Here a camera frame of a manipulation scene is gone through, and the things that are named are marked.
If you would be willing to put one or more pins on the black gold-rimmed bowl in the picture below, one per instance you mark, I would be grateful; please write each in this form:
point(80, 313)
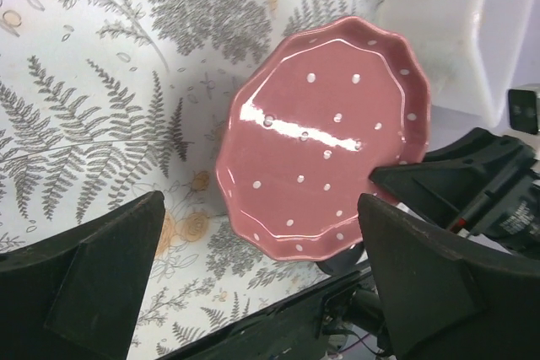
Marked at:
point(342, 262)

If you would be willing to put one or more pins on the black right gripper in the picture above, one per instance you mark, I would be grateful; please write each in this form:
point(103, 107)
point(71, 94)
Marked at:
point(479, 184)

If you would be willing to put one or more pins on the white plastic bin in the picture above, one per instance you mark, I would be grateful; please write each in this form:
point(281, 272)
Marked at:
point(468, 49)

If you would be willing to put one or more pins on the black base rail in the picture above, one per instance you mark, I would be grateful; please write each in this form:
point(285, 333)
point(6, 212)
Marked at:
point(325, 321)

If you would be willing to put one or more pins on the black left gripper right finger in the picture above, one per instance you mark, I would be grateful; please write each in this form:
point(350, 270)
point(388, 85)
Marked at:
point(446, 297)

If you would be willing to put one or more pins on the dark pink scalloped plate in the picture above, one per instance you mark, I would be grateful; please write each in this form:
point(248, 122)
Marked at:
point(304, 133)

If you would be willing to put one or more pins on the floral table mat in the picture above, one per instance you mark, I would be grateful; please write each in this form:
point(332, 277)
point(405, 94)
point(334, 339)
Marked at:
point(103, 101)

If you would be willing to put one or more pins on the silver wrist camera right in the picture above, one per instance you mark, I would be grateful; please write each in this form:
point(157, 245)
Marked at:
point(523, 108)

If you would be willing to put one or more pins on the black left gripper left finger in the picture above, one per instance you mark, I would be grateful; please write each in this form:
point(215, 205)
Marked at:
point(77, 295)

